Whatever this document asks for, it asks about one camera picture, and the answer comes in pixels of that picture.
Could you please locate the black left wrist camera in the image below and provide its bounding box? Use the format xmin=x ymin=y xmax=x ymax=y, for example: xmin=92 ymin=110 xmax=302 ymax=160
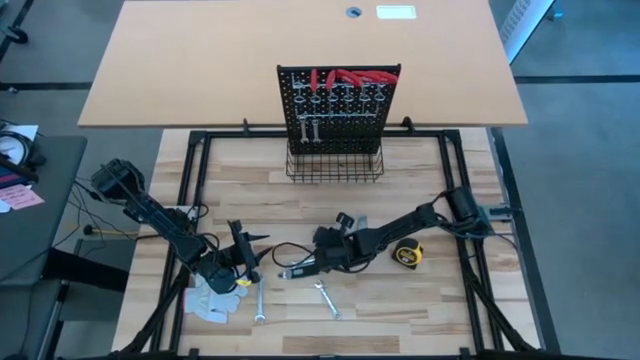
xmin=204 ymin=264 xmax=239 ymax=296

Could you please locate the black perforated pegboard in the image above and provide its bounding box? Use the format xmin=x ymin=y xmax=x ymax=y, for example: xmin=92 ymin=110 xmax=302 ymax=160
xmin=276 ymin=63 xmax=402 ymax=156

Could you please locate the white paper sheet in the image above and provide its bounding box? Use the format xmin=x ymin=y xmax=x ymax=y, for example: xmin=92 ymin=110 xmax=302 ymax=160
xmin=0 ymin=123 xmax=40 ymax=166

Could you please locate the black grey utility knife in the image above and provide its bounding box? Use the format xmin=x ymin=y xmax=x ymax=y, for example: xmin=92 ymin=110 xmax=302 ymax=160
xmin=277 ymin=263 xmax=329 ymax=281

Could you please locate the black coiled cable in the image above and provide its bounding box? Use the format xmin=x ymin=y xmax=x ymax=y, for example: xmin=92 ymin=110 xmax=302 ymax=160
xmin=0 ymin=130 xmax=49 ymax=169

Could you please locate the black caster wheel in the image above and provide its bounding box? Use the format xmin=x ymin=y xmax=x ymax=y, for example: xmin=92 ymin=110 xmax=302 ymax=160
xmin=4 ymin=24 xmax=30 ymax=45

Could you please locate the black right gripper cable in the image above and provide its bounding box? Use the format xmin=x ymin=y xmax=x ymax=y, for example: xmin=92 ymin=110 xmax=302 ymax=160
xmin=271 ymin=241 xmax=317 ymax=269

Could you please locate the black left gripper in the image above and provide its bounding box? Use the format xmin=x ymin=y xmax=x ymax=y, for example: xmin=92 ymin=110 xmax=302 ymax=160
xmin=214 ymin=219 xmax=274 ymax=285

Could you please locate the white rectangular desk plate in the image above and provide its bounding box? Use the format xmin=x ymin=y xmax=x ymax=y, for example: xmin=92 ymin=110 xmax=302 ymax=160
xmin=376 ymin=4 xmax=419 ymax=20

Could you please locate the black wire basket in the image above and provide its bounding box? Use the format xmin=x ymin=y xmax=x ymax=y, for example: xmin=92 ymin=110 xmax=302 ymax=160
xmin=285 ymin=139 xmax=386 ymax=185

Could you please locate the chrome ring hook rail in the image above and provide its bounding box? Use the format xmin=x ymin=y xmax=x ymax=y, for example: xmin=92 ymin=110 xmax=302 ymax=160
xmin=292 ymin=82 xmax=390 ymax=104

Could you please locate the white perforated panel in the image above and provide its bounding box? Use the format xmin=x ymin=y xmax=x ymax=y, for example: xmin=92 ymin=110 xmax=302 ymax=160
xmin=499 ymin=0 xmax=559 ymax=66

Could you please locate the grey side table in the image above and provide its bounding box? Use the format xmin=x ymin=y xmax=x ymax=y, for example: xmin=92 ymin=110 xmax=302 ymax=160
xmin=0 ymin=134 xmax=89 ymax=289

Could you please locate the pink paper note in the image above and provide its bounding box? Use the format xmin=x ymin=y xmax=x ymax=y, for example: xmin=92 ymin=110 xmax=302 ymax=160
xmin=0 ymin=183 xmax=46 ymax=211

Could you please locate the tan wooden desk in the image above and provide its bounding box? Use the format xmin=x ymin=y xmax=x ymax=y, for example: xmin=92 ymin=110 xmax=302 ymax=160
xmin=77 ymin=0 xmax=530 ymax=129

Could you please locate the black mallet yellow handle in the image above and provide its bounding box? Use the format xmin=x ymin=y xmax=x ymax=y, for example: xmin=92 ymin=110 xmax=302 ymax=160
xmin=82 ymin=224 xmax=140 ymax=237

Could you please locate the yellow black tape measure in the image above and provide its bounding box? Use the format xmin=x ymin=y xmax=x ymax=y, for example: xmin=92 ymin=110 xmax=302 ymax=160
xmin=391 ymin=237 xmax=425 ymax=271

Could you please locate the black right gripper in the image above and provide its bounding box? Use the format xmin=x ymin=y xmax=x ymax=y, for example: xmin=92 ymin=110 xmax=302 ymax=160
xmin=312 ymin=212 xmax=362 ymax=275

